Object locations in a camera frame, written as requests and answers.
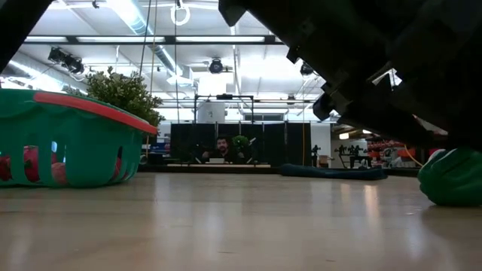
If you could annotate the folded dark blue cloth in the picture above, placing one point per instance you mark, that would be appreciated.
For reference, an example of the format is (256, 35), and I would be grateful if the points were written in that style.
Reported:
(331, 172)

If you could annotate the small green background plant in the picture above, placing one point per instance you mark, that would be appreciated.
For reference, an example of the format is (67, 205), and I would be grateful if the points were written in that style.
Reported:
(241, 142)

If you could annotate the large red toy strawberry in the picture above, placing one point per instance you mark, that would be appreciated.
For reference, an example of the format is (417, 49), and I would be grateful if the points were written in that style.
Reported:
(35, 163)

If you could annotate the silver ceiling duct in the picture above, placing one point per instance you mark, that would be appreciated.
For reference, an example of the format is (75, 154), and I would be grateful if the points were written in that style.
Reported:
(135, 22)

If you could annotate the black ceiling spotlight cluster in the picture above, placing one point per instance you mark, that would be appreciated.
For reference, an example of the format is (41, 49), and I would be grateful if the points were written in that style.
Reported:
(68, 61)

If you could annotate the black partition panels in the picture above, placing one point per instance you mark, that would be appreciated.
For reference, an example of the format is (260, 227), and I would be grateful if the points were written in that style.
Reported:
(275, 143)

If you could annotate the round black ceiling lamp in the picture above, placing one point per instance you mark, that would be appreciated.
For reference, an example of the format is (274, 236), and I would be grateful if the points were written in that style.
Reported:
(216, 66)
(306, 69)

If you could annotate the green toy bell pepper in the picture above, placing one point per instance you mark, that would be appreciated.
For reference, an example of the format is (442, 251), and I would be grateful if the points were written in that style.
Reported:
(455, 180)

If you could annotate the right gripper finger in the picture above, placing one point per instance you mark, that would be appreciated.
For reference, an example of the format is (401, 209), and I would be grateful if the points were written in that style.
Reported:
(452, 109)
(376, 122)

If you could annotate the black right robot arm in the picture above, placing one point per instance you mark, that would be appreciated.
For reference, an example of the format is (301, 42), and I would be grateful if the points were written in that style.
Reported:
(444, 30)

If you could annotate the black stand with robot arms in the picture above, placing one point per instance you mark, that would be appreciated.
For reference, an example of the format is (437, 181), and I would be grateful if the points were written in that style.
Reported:
(352, 152)

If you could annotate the teal basket orange rim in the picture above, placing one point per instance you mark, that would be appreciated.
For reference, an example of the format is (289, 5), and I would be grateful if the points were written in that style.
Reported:
(90, 150)

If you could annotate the white box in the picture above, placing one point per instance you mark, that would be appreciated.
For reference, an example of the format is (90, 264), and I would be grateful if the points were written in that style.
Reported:
(211, 112)

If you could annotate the artificial green potted plant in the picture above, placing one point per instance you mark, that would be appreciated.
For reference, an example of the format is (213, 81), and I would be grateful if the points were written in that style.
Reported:
(120, 94)

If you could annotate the person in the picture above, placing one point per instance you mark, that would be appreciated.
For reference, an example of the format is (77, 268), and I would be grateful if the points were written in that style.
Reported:
(223, 148)

